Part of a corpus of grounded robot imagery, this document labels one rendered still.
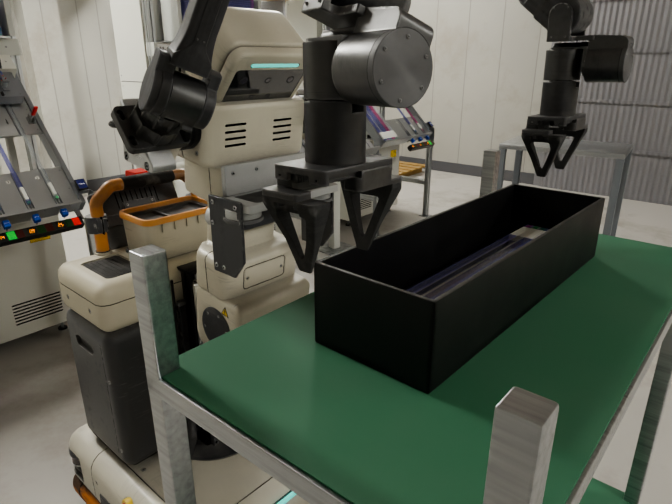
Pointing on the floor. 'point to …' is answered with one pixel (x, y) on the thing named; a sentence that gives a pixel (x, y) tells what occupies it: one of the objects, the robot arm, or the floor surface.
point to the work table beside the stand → (580, 155)
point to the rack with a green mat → (521, 404)
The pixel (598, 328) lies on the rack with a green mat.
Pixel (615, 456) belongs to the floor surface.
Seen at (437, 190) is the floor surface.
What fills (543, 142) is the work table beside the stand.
